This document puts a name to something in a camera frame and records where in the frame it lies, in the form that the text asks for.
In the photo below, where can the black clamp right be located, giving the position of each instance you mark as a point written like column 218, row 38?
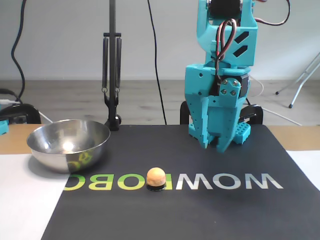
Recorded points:
column 112, row 37

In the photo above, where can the white paper sheet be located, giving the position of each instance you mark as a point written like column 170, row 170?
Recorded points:
column 307, row 167
column 25, row 200

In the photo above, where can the black mat with WOWROBO print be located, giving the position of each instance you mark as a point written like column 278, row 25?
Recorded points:
column 175, row 220

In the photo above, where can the teal gripper black servo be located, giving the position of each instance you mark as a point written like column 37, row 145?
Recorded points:
column 200, row 82

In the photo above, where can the white plug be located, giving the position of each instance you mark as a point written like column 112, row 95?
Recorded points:
column 10, row 101

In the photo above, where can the teal robot part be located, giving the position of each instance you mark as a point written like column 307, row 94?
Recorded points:
column 3, row 127

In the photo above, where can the teal robot base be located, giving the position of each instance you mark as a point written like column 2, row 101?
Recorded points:
column 241, row 132

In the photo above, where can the metal bowl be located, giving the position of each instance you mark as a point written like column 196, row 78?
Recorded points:
column 67, row 140

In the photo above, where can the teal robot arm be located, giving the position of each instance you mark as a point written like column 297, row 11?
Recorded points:
column 207, row 30

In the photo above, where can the white metal stand legs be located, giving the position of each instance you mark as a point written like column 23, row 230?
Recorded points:
column 297, row 91

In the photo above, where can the cork ball with black base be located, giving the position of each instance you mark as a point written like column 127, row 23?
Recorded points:
column 155, row 177

